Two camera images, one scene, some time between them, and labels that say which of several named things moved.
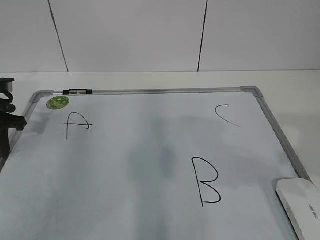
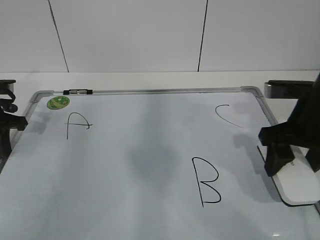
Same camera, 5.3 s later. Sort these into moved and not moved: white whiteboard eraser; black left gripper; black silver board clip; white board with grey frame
Moved: white whiteboard eraser
Not moved: white board with grey frame; black silver board clip; black left gripper
